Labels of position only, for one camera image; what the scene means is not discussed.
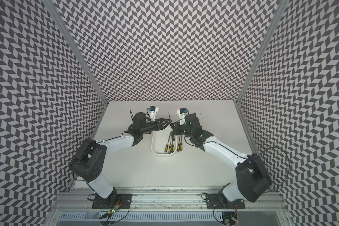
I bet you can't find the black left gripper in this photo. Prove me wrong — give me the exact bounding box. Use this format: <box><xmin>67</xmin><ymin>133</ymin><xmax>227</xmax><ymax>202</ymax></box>
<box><xmin>141</xmin><ymin>118</ymin><xmax>172</xmax><ymax>134</ymax></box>

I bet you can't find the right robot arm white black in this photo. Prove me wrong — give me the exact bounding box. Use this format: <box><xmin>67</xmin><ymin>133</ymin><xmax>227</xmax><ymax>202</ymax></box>
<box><xmin>170</xmin><ymin>113</ymin><xmax>272</xmax><ymax>202</ymax></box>

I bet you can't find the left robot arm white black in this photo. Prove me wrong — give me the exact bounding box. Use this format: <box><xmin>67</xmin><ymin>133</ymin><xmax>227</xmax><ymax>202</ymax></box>
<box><xmin>69</xmin><ymin>112</ymin><xmax>171</xmax><ymax>200</ymax></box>

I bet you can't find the white plastic storage box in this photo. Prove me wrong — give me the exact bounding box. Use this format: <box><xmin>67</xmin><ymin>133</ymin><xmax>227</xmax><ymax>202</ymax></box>
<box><xmin>151</xmin><ymin>127</ymin><xmax>178</xmax><ymax>156</ymax></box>

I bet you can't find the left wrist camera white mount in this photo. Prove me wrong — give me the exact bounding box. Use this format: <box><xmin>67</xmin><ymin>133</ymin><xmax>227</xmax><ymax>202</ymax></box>
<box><xmin>147</xmin><ymin>106</ymin><xmax>159</xmax><ymax>121</ymax></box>

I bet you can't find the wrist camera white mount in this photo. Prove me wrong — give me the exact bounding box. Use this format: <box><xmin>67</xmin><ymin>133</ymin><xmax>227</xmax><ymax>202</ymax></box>
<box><xmin>177</xmin><ymin>107</ymin><xmax>188</xmax><ymax>120</ymax></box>
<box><xmin>147</xmin><ymin>106</ymin><xmax>159</xmax><ymax>121</ymax></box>

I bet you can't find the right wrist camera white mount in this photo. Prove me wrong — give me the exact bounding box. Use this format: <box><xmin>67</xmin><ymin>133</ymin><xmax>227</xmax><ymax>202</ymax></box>
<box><xmin>177</xmin><ymin>107</ymin><xmax>188</xmax><ymax>120</ymax></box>

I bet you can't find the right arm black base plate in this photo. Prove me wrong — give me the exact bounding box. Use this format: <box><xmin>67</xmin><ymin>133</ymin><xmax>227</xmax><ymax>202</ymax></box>
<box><xmin>201</xmin><ymin>193</ymin><xmax>245</xmax><ymax>210</ymax></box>

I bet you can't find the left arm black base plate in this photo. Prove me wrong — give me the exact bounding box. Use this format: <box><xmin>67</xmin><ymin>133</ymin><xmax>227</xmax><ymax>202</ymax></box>
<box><xmin>92</xmin><ymin>194</ymin><xmax>133</xmax><ymax>210</ymax></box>

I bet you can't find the aluminium front rail frame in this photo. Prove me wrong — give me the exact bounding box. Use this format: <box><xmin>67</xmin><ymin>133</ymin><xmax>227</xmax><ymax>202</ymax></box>
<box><xmin>44</xmin><ymin>186</ymin><xmax>293</xmax><ymax>226</ymax></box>

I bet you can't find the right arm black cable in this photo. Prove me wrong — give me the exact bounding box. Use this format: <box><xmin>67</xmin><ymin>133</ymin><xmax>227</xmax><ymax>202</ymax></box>
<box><xmin>259</xmin><ymin>146</ymin><xmax>291</xmax><ymax>193</ymax></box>

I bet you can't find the left corner aluminium post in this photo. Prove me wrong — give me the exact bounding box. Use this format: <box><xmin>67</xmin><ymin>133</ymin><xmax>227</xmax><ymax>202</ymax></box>
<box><xmin>42</xmin><ymin>0</ymin><xmax>108</xmax><ymax>105</ymax></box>

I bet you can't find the corner aluminium post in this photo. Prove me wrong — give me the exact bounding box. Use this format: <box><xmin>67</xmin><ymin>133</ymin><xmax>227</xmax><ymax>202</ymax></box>
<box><xmin>42</xmin><ymin>0</ymin><xmax>108</xmax><ymax>105</ymax></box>
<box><xmin>235</xmin><ymin>0</ymin><xmax>290</xmax><ymax>105</ymax></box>

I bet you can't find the right corner aluminium post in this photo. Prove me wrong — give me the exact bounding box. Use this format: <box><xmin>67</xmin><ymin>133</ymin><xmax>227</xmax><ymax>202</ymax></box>
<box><xmin>235</xmin><ymin>0</ymin><xmax>290</xmax><ymax>105</ymax></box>

